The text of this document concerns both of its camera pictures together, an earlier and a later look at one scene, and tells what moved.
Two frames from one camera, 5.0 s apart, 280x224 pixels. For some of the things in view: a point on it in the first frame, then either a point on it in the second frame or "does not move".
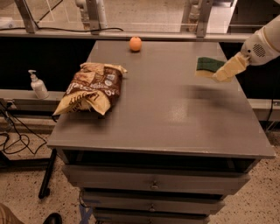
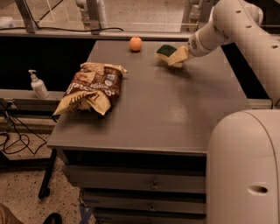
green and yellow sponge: (207, 66) -> (164, 52)
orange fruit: (136, 44) does not move
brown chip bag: (94, 87) does not move
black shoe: (54, 218) does not move
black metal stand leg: (45, 191) does not move
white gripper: (255, 49) -> (196, 46)
